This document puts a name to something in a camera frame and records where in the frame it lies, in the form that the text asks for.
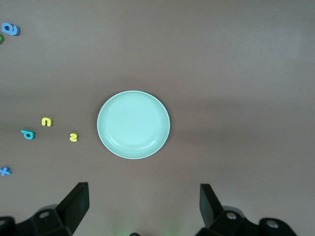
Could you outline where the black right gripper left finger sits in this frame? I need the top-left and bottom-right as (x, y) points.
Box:
(0, 181), (90, 236)

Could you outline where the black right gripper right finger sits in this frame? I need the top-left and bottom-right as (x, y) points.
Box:
(195, 183), (298, 236)

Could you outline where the teal foam letter p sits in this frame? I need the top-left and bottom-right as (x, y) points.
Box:
(21, 129), (36, 140)

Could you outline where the green plate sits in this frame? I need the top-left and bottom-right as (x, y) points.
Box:
(96, 90), (171, 160)

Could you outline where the blue foam letter a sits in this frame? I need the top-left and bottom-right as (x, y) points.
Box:
(1, 22), (21, 36)

